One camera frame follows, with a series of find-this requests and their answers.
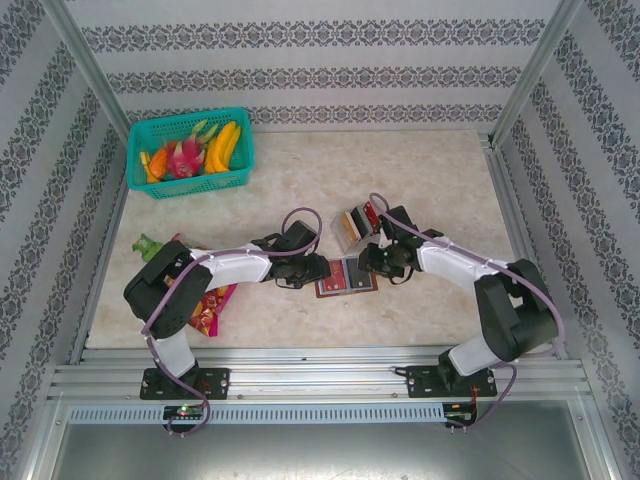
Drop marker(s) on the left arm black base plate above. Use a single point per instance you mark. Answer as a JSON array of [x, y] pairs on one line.
[[215, 382]]

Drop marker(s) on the aluminium corner post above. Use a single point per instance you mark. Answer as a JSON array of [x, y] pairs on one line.
[[85, 65], [540, 65]]

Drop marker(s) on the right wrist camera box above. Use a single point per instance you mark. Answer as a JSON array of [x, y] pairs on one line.
[[400, 220]]

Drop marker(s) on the colourful candy bag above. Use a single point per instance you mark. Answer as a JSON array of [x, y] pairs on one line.
[[212, 310]]

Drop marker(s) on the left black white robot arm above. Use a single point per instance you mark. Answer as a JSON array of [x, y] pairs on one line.
[[230, 265]]

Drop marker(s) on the yellow banana bunch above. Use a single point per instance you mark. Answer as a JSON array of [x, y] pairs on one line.
[[222, 147]]

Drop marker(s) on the aluminium side rail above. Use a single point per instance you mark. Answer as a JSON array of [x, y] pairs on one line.
[[502, 185], [106, 225]]

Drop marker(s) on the pink dragon fruit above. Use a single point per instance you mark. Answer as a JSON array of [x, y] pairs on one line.
[[182, 160]]

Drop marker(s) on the green crumpled wrapper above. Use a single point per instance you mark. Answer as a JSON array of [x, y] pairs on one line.
[[144, 245]]

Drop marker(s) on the clear acrylic card stand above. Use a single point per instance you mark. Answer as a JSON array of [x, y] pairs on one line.
[[347, 246]]

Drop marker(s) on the brown leather card holder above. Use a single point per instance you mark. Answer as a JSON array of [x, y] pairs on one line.
[[345, 295]]

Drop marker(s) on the grey metal sheet panel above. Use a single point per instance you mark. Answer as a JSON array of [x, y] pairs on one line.
[[320, 450]]

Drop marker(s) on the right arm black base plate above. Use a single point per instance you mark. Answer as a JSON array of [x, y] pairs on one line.
[[420, 382]]

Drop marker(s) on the left small circuit board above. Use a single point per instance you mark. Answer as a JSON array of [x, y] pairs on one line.
[[182, 411]]

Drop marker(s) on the orange fruit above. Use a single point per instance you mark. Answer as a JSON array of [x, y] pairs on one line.
[[157, 162]]

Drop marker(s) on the tan credit card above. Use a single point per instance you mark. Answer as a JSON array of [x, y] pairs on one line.
[[350, 227]]

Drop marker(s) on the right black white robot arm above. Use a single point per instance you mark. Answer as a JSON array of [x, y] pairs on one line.
[[450, 260]]

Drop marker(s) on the teal plastic basket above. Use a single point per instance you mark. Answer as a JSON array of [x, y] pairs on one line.
[[200, 187]]

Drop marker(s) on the small yellow fruit piece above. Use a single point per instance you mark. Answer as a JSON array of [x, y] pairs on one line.
[[144, 159]]

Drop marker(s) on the red credit card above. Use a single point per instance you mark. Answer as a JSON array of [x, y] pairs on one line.
[[336, 277], [371, 212]]

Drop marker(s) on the right small circuit board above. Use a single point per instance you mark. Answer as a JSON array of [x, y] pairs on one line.
[[460, 414]]

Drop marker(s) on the small circuit board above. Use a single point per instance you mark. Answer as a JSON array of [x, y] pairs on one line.
[[182, 411], [460, 414]]

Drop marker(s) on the aluminium rail frame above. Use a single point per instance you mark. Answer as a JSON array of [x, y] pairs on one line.
[[320, 372]]

